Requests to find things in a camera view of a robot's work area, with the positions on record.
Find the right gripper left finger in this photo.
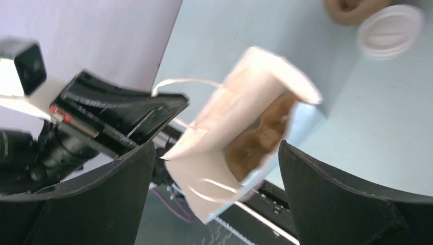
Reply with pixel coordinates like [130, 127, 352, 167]
[1, 142, 155, 244]

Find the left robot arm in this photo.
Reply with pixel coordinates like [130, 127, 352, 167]
[1, 71, 188, 194]

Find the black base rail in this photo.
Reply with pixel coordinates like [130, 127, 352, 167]
[203, 182, 300, 244]

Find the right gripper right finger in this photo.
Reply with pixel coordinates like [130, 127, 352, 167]
[278, 141, 432, 244]

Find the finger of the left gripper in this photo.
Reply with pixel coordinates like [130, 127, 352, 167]
[51, 70, 189, 149]

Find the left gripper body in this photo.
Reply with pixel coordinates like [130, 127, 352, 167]
[30, 105, 139, 183]

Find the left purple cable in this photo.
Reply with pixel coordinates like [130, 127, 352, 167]
[150, 187, 195, 225]

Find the white paper bag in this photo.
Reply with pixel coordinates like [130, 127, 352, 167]
[162, 46, 322, 223]

